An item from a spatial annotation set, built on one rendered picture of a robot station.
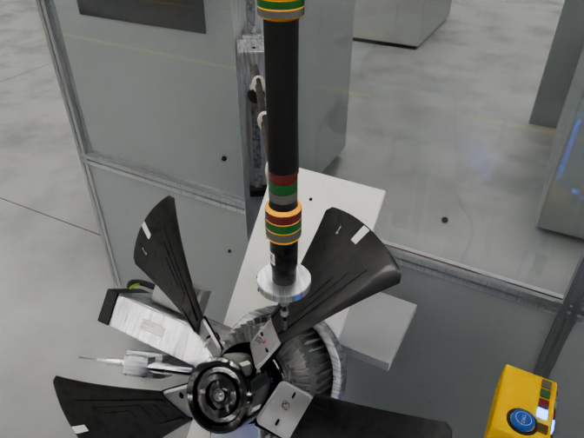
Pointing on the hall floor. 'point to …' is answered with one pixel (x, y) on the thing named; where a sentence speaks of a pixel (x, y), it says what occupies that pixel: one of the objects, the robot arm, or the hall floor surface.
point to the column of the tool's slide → (248, 121)
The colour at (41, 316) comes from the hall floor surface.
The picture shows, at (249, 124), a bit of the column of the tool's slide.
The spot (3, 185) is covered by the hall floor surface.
